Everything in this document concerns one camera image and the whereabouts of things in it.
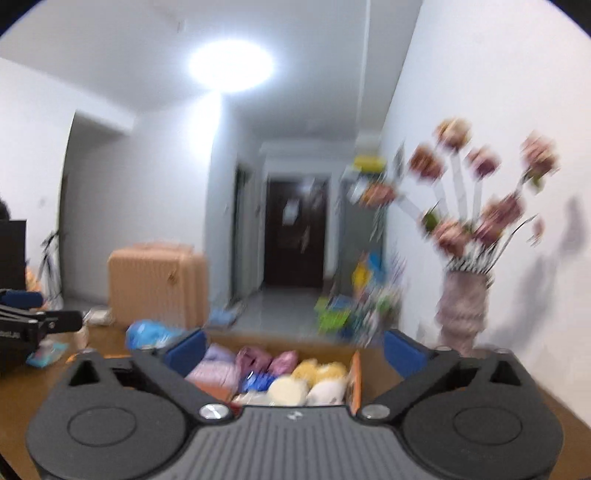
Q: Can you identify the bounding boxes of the clear plastic bag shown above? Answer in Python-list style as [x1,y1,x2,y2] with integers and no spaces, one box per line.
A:
[27,340,70,368]

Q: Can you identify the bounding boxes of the pink textured vase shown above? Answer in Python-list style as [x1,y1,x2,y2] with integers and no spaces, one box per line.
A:
[435,269,491,357]

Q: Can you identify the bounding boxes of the blue tissue pack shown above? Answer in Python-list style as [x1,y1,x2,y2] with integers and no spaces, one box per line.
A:
[239,370,274,394]

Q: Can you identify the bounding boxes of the bunch of dried pink roses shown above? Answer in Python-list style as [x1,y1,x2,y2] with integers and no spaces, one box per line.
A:
[359,117,560,274]

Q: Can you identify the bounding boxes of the dark wooden door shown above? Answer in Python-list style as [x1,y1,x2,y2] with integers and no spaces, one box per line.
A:
[264,176,329,288]

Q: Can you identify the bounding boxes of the blue wipes packet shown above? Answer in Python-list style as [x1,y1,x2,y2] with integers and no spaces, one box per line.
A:
[126,320,186,352]

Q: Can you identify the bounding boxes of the yellow black box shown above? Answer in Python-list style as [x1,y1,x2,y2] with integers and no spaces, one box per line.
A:
[352,154,387,175]

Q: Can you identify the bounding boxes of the grey refrigerator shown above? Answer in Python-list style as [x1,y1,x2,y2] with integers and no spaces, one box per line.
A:
[338,174,389,288]

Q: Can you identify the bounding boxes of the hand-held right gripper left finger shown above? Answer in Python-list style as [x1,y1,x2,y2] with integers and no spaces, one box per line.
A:
[65,329,232,423]

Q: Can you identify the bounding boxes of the round ceiling light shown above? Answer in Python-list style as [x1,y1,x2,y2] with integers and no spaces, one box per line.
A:
[188,40,274,94]

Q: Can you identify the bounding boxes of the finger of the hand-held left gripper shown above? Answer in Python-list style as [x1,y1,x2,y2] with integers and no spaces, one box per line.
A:
[0,289,45,310]
[44,310,85,334]

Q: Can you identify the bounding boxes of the pink satin bonnet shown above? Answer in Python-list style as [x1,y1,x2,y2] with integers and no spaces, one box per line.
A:
[237,347,299,378]

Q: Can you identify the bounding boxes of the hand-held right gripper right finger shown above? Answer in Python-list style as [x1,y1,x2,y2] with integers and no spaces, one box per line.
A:
[359,330,527,422]

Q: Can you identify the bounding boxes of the yellow white alpaca plush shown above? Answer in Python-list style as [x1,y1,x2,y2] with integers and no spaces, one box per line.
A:
[292,360,348,406]

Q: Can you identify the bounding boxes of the white round sponge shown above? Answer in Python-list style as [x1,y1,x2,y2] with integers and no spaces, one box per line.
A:
[267,375,308,407]

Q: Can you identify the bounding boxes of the black paper bag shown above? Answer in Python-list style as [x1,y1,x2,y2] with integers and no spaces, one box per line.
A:
[0,220,27,291]

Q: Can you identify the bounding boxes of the lavender fluffy cloth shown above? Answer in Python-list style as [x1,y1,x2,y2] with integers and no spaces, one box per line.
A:
[187,345,237,389]

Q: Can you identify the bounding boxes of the cups with stationery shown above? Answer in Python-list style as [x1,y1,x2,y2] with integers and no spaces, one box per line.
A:
[315,251,407,344]

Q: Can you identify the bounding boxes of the pink ribbed suitcase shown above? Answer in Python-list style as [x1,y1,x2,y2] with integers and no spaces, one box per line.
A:
[107,243,209,331]

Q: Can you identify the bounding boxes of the red cardboard box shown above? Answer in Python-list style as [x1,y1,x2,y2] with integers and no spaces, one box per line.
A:
[185,331,364,414]

